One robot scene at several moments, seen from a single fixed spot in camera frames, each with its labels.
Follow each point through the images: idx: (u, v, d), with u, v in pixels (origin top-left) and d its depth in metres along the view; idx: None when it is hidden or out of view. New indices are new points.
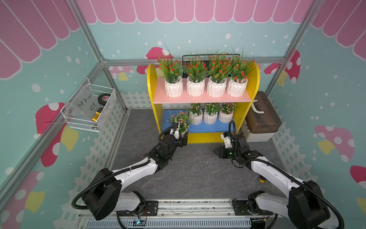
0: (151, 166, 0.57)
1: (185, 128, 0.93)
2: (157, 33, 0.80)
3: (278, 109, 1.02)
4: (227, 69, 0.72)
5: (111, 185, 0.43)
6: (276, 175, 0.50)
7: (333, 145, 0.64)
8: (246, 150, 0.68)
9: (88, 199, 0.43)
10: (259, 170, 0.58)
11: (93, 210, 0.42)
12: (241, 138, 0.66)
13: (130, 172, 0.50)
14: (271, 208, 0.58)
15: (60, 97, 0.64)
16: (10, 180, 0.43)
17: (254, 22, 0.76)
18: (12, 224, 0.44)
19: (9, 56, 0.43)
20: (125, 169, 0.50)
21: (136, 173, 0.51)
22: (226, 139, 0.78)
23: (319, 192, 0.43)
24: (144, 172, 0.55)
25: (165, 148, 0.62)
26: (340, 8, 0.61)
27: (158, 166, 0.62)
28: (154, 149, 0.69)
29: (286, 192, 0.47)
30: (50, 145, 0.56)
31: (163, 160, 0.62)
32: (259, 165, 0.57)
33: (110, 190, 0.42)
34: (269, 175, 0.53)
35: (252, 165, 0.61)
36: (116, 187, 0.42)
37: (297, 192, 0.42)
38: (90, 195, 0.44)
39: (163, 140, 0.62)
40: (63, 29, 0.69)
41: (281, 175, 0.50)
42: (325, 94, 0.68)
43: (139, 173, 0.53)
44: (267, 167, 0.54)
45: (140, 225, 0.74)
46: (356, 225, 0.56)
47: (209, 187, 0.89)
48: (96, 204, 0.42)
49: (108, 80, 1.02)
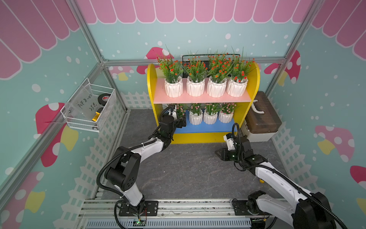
0: (158, 143, 0.63)
1: (182, 113, 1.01)
2: (157, 32, 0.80)
3: (278, 109, 1.02)
4: (227, 69, 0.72)
5: (132, 157, 0.48)
6: (282, 184, 0.49)
7: (333, 145, 0.64)
8: (249, 153, 0.66)
9: (111, 174, 0.48)
10: (263, 176, 0.57)
11: (118, 182, 0.47)
12: (246, 142, 0.64)
13: (144, 147, 0.56)
14: (275, 213, 0.56)
15: (60, 97, 0.64)
16: (10, 181, 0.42)
17: (254, 21, 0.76)
18: (12, 224, 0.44)
19: (9, 57, 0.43)
20: (138, 144, 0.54)
21: (148, 148, 0.57)
22: (229, 140, 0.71)
23: (327, 205, 0.42)
24: (154, 149, 0.62)
25: (167, 128, 0.69)
26: (340, 8, 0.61)
27: (164, 144, 0.68)
28: (154, 132, 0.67)
29: (292, 204, 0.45)
30: (50, 145, 0.56)
31: (167, 139, 0.69)
32: (263, 172, 0.56)
33: (132, 161, 0.47)
34: (275, 184, 0.52)
35: (256, 171, 0.59)
36: (137, 159, 0.47)
37: (305, 205, 0.41)
38: (113, 171, 0.48)
39: (163, 120, 0.68)
40: (63, 29, 0.69)
41: (289, 184, 0.48)
42: (325, 94, 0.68)
43: (150, 151, 0.59)
44: (272, 175, 0.53)
45: (140, 225, 0.74)
46: (356, 225, 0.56)
47: (209, 187, 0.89)
48: (121, 176, 0.47)
49: (108, 80, 1.02)
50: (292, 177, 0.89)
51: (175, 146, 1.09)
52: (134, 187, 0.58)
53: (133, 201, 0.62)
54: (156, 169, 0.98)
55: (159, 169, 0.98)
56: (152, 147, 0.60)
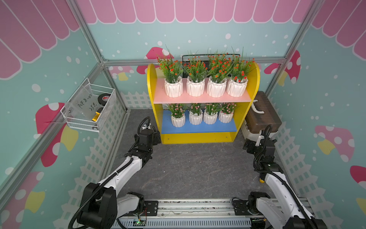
0: (136, 162, 0.57)
1: (181, 113, 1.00)
2: (156, 32, 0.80)
3: (278, 109, 1.02)
4: (227, 69, 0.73)
5: (105, 192, 0.42)
6: (286, 196, 0.48)
7: (333, 145, 0.64)
8: (268, 160, 0.64)
9: (86, 217, 0.41)
10: (272, 185, 0.56)
11: (95, 224, 0.41)
12: (270, 148, 0.61)
13: (119, 175, 0.49)
14: (270, 219, 0.55)
15: (59, 97, 0.64)
16: (9, 181, 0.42)
17: (254, 21, 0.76)
18: (12, 224, 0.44)
19: (9, 57, 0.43)
20: (111, 174, 0.49)
21: (124, 173, 0.50)
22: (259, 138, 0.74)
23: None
24: (132, 171, 0.55)
25: (146, 139, 0.65)
26: (340, 8, 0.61)
27: (143, 160, 0.61)
28: (132, 147, 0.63)
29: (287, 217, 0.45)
30: (50, 145, 0.56)
31: (146, 152, 0.63)
32: (273, 180, 0.55)
33: (105, 198, 0.41)
34: (279, 194, 0.51)
35: (267, 177, 0.58)
36: (112, 194, 0.41)
37: (298, 222, 0.40)
38: (88, 213, 0.42)
39: (141, 132, 0.65)
40: (63, 29, 0.69)
41: (292, 199, 0.47)
42: (325, 94, 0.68)
43: (127, 174, 0.52)
44: (280, 185, 0.52)
45: (140, 225, 0.74)
46: (356, 226, 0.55)
47: (209, 187, 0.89)
48: (101, 214, 0.41)
49: (108, 80, 1.02)
50: (292, 177, 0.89)
51: (175, 146, 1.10)
52: (123, 204, 0.54)
53: (131, 208, 0.62)
54: (156, 169, 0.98)
55: (159, 168, 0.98)
56: (129, 170, 0.53)
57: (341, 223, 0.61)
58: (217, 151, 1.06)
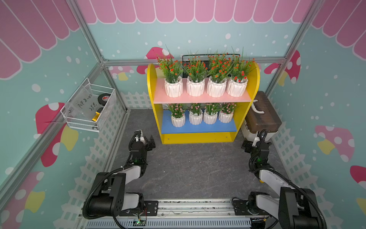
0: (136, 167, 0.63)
1: (181, 114, 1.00)
2: (156, 32, 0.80)
3: (278, 109, 1.02)
4: (227, 69, 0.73)
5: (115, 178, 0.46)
6: (277, 178, 0.53)
7: (333, 145, 0.64)
8: (262, 161, 0.70)
9: (96, 203, 0.43)
10: (265, 177, 0.61)
11: (105, 209, 0.42)
12: (265, 150, 0.66)
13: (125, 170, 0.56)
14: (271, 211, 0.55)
15: (59, 97, 0.64)
16: (10, 180, 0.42)
17: (254, 21, 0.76)
18: (12, 224, 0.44)
19: (9, 57, 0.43)
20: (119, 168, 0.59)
21: (129, 171, 0.57)
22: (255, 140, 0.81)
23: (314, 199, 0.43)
24: (134, 174, 0.62)
25: (138, 153, 0.69)
26: (340, 8, 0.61)
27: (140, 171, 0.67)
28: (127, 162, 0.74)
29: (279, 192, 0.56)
30: (50, 145, 0.56)
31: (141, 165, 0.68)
32: (266, 172, 0.61)
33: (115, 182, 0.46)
34: (271, 181, 0.56)
35: (260, 172, 0.64)
36: (121, 177, 0.47)
37: (288, 191, 0.44)
38: (96, 201, 0.43)
39: (133, 148, 0.69)
40: (63, 30, 0.69)
41: (281, 179, 0.53)
42: (325, 94, 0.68)
43: (131, 175, 0.59)
44: (272, 173, 0.57)
45: (140, 225, 0.74)
46: (356, 226, 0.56)
47: (209, 187, 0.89)
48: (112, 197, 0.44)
49: (108, 80, 1.02)
50: (292, 177, 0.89)
51: (175, 146, 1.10)
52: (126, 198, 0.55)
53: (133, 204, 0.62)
54: (156, 169, 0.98)
55: (159, 169, 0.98)
56: (131, 171, 0.59)
57: (340, 223, 0.61)
58: (217, 151, 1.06)
